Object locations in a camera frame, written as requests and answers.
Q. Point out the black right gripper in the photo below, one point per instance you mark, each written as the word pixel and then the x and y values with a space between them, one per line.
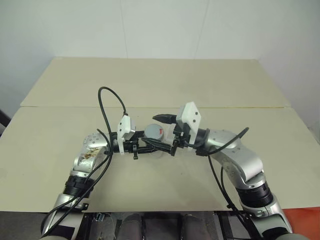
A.
pixel 178 140

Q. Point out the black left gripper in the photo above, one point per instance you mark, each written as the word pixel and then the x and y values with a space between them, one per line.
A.
pixel 130 148

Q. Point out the clear plastic jar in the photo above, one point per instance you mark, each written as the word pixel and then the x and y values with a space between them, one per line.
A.
pixel 167 133

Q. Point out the grey jar lid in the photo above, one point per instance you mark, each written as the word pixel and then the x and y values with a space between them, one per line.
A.
pixel 153 131

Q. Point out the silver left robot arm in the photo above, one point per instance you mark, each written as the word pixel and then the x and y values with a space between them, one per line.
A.
pixel 92 144

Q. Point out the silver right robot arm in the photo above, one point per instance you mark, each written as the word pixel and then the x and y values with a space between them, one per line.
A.
pixel 247 160

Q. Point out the dark rounded shape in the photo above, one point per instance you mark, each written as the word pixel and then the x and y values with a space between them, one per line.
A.
pixel 102 226
pixel 131 226

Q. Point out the black furniture piece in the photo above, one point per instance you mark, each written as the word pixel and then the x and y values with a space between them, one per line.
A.
pixel 3 122

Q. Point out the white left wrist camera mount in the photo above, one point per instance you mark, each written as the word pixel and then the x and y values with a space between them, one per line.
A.
pixel 124 128

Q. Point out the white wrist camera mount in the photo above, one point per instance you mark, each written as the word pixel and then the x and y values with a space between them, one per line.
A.
pixel 190 115
pixel 124 128

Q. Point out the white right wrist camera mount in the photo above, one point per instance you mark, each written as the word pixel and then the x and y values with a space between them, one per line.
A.
pixel 190 115

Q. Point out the silver metal bracket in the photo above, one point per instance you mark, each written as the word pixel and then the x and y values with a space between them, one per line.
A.
pixel 99 216

